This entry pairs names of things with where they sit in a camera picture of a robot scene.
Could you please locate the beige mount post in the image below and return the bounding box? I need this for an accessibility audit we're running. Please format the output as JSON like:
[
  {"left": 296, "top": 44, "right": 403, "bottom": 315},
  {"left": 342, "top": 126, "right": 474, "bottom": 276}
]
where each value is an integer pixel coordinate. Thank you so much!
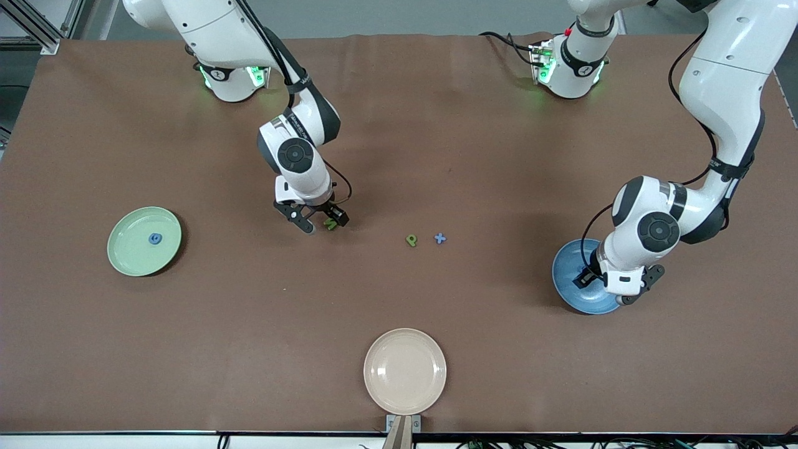
[{"left": 382, "top": 418, "right": 413, "bottom": 449}]

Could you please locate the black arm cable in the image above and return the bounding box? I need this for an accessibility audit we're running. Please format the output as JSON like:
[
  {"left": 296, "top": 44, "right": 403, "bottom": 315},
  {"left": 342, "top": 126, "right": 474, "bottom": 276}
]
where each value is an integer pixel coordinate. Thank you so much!
[
  {"left": 581, "top": 28, "right": 719, "bottom": 275},
  {"left": 234, "top": 0, "right": 353, "bottom": 206}
]

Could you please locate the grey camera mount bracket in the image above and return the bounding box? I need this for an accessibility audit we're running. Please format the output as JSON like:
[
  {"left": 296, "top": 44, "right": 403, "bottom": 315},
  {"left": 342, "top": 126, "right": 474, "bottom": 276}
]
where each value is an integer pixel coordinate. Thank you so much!
[{"left": 385, "top": 415, "right": 422, "bottom": 449}]

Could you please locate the blue plate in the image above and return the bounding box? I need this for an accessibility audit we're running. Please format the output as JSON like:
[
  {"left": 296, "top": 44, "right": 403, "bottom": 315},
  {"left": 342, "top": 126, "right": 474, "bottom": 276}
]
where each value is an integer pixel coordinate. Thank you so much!
[{"left": 552, "top": 239, "right": 627, "bottom": 315}]

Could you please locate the light green plate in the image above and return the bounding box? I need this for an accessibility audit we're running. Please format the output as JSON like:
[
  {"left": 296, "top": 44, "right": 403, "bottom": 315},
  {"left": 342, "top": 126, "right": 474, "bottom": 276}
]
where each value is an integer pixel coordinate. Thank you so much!
[{"left": 107, "top": 206, "right": 183, "bottom": 277}]

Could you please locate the beige plate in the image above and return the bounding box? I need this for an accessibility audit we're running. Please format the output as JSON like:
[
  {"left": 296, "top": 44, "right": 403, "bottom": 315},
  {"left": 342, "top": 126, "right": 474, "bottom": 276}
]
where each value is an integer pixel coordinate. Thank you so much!
[{"left": 363, "top": 328, "right": 448, "bottom": 416}]

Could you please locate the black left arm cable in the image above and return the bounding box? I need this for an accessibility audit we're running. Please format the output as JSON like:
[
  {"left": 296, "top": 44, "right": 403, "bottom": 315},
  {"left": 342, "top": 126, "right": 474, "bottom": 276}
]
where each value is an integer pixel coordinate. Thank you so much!
[{"left": 581, "top": 28, "right": 719, "bottom": 275}]

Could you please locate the brown table cover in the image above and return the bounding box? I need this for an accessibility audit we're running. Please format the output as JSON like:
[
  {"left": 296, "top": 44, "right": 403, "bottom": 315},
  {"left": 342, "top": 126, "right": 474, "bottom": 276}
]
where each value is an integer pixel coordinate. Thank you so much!
[{"left": 0, "top": 32, "right": 798, "bottom": 435}]

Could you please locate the plain aluminium frame post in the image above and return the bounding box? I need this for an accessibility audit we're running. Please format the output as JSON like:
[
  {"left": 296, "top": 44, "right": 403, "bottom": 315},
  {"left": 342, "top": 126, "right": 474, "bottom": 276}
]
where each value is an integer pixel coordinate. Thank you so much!
[{"left": 59, "top": 0, "right": 88, "bottom": 39}]

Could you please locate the aluminium frame post with foot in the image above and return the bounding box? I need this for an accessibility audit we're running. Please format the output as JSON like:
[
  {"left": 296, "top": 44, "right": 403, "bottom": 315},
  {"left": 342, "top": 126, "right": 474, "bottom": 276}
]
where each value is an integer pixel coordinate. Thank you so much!
[{"left": 0, "top": 0, "right": 63, "bottom": 56}]

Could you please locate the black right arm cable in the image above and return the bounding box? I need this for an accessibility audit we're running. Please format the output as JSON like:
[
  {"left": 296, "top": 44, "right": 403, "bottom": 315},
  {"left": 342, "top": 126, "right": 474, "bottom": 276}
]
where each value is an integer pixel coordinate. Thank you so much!
[{"left": 234, "top": 0, "right": 353, "bottom": 206}]

